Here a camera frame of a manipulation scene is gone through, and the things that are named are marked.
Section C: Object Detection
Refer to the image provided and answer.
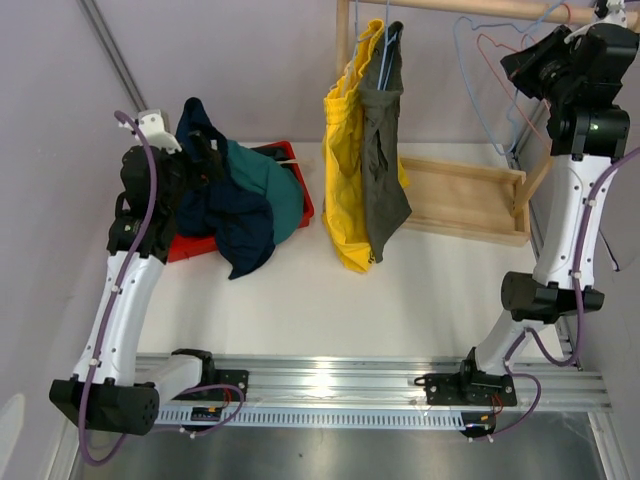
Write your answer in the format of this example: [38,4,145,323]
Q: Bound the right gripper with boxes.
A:
[500,25,581,107]

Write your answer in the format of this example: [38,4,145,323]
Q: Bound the blue hanger of navy shorts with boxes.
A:
[452,0,564,156]

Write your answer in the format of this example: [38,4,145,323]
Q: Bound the pink hanger of teal shorts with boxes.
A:
[477,2,576,146]

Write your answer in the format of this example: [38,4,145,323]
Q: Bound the navy blue shorts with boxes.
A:
[176,97,275,280]

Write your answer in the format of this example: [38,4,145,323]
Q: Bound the teal green shorts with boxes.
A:
[227,140,304,245]

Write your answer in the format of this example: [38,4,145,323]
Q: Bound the blue hanger of olive shorts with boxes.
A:
[377,0,401,91]

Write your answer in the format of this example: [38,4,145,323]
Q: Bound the olive green shorts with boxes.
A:
[358,21,412,263]

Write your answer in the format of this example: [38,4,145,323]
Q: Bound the dark grey shorts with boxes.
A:
[251,144,292,164]

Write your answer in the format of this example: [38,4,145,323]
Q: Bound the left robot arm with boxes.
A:
[49,133,217,436]

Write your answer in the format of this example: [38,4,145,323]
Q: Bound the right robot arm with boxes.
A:
[456,21,639,404]

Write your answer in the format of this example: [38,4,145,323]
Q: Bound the yellow shorts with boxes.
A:
[322,19,411,274]

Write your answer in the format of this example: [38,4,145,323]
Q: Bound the blue hanger of yellow shorts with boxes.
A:
[328,1,385,99]

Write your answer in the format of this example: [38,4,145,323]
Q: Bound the red plastic bin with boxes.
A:
[168,141,315,263]

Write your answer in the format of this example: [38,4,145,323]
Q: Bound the wooden clothes rack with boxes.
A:
[334,0,640,249]

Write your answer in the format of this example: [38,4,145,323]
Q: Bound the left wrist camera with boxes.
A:
[114,109,182,154]

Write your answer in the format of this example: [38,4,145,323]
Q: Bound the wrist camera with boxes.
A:
[114,109,182,154]
[564,0,628,44]

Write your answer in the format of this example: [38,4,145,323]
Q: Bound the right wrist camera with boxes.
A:
[564,0,628,44]

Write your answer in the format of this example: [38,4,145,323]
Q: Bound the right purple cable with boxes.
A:
[449,147,640,446]

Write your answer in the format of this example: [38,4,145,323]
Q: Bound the purple cable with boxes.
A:
[79,110,246,466]
[449,147,640,446]

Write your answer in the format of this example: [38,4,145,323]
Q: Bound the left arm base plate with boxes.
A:
[199,367,250,402]

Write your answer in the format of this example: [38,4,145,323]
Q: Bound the aluminium rail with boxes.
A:
[214,354,612,412]

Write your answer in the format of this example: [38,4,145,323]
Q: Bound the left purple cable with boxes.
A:
[79,110,246,466]

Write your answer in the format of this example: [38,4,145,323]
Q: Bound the slotted cable duct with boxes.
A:
[155,405,465,431]

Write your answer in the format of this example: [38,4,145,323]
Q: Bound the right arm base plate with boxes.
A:
[413,373,517,407]

